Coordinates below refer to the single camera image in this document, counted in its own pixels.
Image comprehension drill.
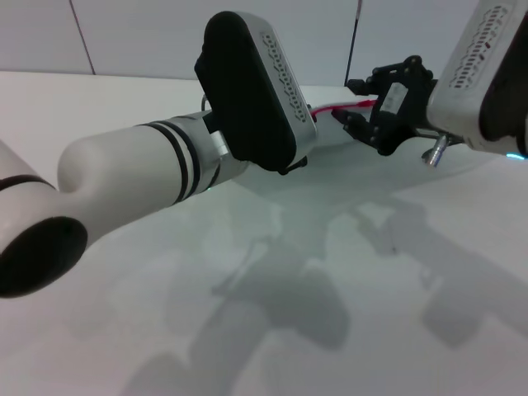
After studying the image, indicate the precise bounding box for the clear document bag red zipper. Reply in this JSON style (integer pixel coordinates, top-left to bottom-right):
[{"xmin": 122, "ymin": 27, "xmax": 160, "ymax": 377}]
[{"xmin": 229, "ymin": 97, "xmax": 511, "ymax": 203}]

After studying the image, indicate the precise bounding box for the silver right arm cable plug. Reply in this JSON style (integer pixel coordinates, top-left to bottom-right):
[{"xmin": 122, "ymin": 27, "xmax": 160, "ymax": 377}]
[{"xmin": 420, "ymin": 133, "xmax": 450, "ymax": 167}]

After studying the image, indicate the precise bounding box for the thin black pole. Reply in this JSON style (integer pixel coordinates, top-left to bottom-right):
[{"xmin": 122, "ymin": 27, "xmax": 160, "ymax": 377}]
[{"xmin": 343, "ymin": 0, "xmax": 364, "ymax": 88}]

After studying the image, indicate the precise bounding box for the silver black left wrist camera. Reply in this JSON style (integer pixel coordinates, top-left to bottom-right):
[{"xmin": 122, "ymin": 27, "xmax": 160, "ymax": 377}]
[{"xmin": 193, "ymin": 11, "xmax": 319, "ymax": 172}]

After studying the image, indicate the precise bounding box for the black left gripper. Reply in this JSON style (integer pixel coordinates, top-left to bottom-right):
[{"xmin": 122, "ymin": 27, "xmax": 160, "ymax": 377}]
[{"xmin": 277, "ymin": 155, "xmax": 310, "ymax": 177}]

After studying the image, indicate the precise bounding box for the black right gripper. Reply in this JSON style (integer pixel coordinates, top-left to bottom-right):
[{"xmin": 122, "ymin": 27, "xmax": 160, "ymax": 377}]
[{"xmin": 331, "ymin": 54, "xmax": 439, "ymax": 157}]

